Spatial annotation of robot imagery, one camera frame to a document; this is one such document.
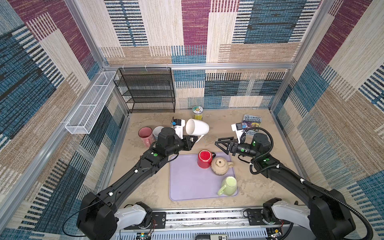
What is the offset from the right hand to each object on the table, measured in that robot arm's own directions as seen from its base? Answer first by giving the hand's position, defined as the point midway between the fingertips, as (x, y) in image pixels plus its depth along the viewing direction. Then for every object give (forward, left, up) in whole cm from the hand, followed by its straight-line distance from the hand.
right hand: (217, 144), depth 74 cm
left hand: (+4, +9, +3) cm, 10 cm away
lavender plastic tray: (-10, +15, -22) cm, 29 cm away
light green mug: (-16, -6, -14) cm, 22 cm away
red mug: (0, +6, -15) cm, 16 cm away
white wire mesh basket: (+10, +63, +11) cm, 64 cm away
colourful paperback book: (+32, -30, -22) cm, 49 cm away
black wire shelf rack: (+50, +44, -5) cm, 67 cm away
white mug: (+4, +10, +8) cm, 14 cm away
